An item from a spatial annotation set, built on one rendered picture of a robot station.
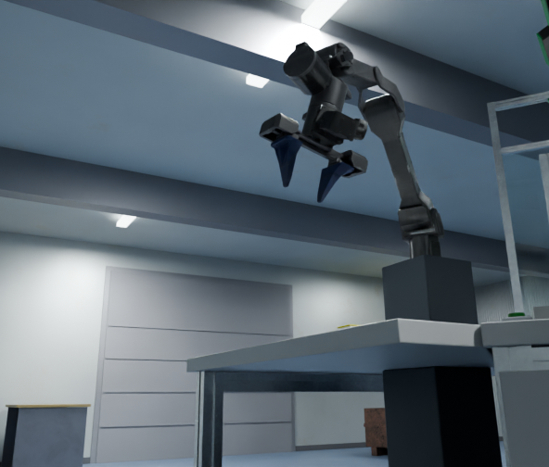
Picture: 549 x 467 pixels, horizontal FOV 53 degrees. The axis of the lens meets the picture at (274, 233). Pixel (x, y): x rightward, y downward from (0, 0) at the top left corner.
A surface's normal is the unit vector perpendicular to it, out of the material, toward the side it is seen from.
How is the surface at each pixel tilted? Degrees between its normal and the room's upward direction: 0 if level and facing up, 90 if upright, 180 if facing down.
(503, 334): 90
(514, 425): 90
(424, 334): 90
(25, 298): 90
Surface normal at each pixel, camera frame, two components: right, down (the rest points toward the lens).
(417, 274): -0.87, -0.14
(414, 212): -0.33, 0.59
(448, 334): 0.48, -0.26
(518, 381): -0.40, -0.26
